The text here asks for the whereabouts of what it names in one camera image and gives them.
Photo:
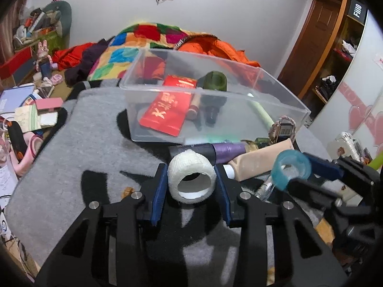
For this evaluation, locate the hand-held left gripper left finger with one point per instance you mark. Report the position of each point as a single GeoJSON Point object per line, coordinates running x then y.
{"type": "Point", "coordinates": [158, 194]}

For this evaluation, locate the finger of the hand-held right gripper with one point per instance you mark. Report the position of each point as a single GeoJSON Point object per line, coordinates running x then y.
{"type": "Point", "coordinates": [311, 191]}
{"type": "Point", "coordinates": [326, 169]}

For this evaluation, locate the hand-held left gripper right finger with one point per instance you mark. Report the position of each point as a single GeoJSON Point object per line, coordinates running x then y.
{"type": "Point", "coordinates": [223, 191]}

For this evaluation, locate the small brown ball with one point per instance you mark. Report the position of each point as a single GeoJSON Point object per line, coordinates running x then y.
{"type": "Point", "coordinates": [127, 192]}

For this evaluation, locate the white bandage tape roll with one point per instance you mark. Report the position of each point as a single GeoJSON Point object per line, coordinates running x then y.
{"type": "Point", "coordinates": [179, 164]}

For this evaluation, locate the blue tape roll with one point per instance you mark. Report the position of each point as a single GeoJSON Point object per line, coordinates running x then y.
{"type": "Point", "coordinates": [279, 170]}

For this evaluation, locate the clear silver pen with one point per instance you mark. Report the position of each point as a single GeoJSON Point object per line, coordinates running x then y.
{"type": "Point", "coordinates": [264, 189]}

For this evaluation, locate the purple tube with black cap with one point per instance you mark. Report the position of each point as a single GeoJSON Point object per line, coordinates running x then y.
{"type": "Point", "coordinates": [194, 154]}

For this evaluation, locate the beige cosmetic tube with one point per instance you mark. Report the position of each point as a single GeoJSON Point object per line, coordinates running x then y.
{"type": "Point", "coordinates": [260, 161]}

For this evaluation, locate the clear plastic storage box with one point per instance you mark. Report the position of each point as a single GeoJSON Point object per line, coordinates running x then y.
{"type": "Point", "coordinates": [227, 125]}

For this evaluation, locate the white suitcase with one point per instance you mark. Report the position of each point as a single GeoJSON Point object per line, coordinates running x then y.
{"type": "Point", "coordinates": [344, 146]}

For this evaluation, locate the white wardrobe door pink hearts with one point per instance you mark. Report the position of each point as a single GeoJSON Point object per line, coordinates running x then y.
{"type": "Point", "coordinates": [359, 101]}

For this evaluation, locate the red envelope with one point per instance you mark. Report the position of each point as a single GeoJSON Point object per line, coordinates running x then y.
{"type": "Point", "coordinates": [164, 113]}

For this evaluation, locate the light green stick tube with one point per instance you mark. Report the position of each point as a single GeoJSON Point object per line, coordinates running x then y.
{"type": "Point", "coordinates": [261, 115]}

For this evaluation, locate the grey blanket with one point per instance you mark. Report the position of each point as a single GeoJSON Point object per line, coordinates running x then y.
{"type": "Point", "coordinates": [89, 143]}

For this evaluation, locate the pink cylindrical tube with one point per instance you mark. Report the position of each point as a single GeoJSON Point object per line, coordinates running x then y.
{"type": "Point", "coordinates": [194, 106]}

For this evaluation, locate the dark green glass bottle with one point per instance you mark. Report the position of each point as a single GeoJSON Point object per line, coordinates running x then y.
{"type": "Point", "coordinates": [214, 80]}

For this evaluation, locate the wooden open shelf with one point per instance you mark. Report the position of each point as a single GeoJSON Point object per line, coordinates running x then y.
{"type": "Point", "coordinates": [341, 56]}

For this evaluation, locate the wooden door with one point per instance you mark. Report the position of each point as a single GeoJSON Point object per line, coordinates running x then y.
{"type": "Point", "coordinates": [317, 36]}

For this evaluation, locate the pink slipper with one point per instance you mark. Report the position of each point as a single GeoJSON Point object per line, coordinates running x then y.
{"type": "Point", "coordinates": [25, 158]}

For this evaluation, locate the orange puffer jacket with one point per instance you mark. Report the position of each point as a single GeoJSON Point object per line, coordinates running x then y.
{"type": "Point", "coordinates": [221, 49]}

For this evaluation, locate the pink book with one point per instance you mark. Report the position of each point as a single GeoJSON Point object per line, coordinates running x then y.
{"type": "Point", "coordinates": [49, 103]}

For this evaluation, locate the colourful patchwork blanket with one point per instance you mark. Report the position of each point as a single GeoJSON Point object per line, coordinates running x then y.
{"type": "Point", "coordinates": [125, 53]}

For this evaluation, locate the dark purple cloth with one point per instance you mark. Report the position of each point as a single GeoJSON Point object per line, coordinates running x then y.
{"type": "Point", "coordinates": [83, 65]}

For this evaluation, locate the green beige book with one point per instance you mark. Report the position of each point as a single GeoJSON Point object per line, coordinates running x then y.
{"type": "Point", "coordinates": [27, 118]}

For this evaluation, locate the black sign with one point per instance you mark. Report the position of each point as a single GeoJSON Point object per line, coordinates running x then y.
{"type": "Point", "coordinates": [357, 11]}

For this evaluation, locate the red cloth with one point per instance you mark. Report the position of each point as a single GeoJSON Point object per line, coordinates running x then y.
{"type": "Point", "coordinates": [70, 55]}

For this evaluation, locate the light blue notebook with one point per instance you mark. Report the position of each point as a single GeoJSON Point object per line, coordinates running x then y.
{"type": "Point", "coordinates": [15, 98]}

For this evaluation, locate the rabbit plush toy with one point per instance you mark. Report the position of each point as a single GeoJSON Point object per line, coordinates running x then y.
{"type": "Point", "coordinates": [45, 59]}

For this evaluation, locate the red cabinet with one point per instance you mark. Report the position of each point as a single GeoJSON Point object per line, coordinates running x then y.
{"type": "Point", "coordinates": [15, 62]}

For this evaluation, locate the dark green armchair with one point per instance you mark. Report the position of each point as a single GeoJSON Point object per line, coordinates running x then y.
{"type": "Point", "coordinates": [65, 15]}

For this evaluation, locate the pile of clutter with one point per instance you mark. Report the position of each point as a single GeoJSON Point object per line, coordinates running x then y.
{"type": "Point", "coordinates": [33, 25]}

